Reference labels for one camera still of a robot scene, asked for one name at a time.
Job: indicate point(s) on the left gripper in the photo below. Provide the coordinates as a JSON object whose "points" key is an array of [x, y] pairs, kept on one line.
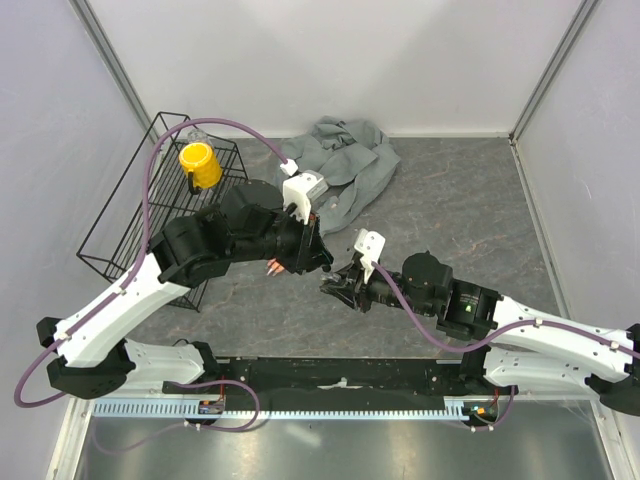
{"points": [[313, 251]]}

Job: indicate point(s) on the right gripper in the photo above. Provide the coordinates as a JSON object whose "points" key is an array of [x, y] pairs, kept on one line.
{"points": [[348, 291]]}

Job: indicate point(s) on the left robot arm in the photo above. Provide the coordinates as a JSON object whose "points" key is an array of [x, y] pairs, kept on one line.
{"points": [[254, 221]]}

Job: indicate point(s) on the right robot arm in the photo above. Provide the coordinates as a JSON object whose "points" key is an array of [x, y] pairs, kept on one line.
{"points": [[504, 343]]}

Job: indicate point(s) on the mannequin hand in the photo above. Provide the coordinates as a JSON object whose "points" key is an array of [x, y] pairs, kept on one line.
{"points": [[274, 267]]}

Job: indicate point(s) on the grey shirt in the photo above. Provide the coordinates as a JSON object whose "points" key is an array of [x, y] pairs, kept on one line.
{"points": [[357, 161]]}

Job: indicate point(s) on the yellow cup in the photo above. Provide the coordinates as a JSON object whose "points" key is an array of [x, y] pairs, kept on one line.
{"points": [[200, 165]]}

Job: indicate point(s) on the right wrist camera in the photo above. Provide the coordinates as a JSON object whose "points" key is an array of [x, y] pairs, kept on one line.
{"points": [[368, 247]]}

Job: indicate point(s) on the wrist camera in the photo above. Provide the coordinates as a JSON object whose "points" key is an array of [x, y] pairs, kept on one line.
{"points": [[368, 247], [300, 189]]}

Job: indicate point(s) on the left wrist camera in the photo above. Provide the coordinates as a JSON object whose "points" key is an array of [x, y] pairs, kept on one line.
{"points": [[300, 189]]}

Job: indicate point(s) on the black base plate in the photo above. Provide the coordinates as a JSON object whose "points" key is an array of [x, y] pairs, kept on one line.
{"points": [[342, 382]]}

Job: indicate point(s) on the slotted cable duct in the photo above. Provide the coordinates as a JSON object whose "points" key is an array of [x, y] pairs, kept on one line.
{"points": [[193, 409]]}

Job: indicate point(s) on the black wire basket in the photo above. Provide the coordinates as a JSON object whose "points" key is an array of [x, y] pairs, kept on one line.
{"points": [[113, 240]]}

